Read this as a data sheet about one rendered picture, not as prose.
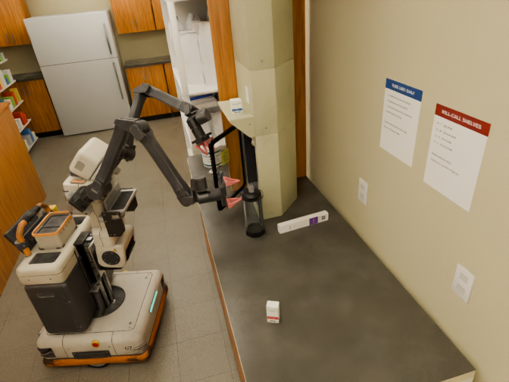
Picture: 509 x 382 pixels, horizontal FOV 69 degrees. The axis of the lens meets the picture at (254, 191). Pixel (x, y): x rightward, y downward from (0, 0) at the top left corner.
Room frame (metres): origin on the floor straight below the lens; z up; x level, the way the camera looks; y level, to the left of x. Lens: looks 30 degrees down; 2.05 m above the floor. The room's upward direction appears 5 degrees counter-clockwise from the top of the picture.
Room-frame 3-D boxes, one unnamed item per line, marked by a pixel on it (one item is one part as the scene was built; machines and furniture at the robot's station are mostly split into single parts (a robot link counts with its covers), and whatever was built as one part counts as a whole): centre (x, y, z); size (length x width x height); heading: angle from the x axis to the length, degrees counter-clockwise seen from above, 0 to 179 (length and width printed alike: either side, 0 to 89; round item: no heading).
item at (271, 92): (1.81, -0.11, 1.33); 0.32 x 0.25 x 0.77; 12
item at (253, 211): (1.52, 0.01, 1.06); 0.11 x 0.11 x 0.21
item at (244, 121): (1.77, 0.06, 1.46); 0.32 x 0.12 x 0.10; 12
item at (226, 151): (1.79, 0.12, 1.19); 0.30 x 0.01 x 0.40; 151
